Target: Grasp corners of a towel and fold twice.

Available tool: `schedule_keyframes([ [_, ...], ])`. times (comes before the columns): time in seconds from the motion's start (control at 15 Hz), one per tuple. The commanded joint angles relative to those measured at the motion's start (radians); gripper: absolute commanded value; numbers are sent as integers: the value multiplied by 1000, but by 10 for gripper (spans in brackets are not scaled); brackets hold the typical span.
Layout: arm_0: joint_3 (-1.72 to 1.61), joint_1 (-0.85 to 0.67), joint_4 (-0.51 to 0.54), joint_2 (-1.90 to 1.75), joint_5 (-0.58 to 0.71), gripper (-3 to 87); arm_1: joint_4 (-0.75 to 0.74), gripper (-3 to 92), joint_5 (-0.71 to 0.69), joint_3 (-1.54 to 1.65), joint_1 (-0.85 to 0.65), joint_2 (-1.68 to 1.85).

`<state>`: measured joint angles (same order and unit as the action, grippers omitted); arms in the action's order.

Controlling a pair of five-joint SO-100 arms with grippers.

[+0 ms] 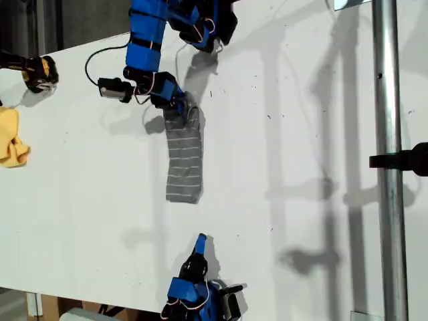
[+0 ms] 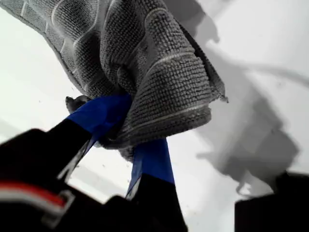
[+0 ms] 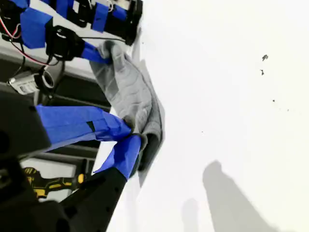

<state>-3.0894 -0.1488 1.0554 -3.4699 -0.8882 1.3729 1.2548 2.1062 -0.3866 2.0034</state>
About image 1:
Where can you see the white table leg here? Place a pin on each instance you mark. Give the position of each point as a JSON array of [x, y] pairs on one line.
[[33, 304]]

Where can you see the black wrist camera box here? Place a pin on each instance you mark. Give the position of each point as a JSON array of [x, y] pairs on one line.
[[230, 306], [112, 90]]

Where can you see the white box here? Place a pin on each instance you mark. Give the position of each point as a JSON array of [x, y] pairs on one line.
[[80, 316]]

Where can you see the grey striped towel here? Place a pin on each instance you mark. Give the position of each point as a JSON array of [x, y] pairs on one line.
[[185, 160]]

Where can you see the black clamp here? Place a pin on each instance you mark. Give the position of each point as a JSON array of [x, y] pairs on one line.
[[411, 158]]

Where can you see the brown cardboard box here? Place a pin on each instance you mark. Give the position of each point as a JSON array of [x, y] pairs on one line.
[[50, 309]]

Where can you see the black yellow power drill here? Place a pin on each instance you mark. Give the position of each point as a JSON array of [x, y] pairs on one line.
[[40, 72]]

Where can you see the yellow cloth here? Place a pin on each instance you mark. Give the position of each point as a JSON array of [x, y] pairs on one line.
[[10, 140]]

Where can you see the dark shelving unit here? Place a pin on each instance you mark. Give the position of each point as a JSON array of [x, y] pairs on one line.
[[20, 26]]

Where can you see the steel post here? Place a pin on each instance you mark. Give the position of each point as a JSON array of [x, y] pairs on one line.
[[388, 100]]

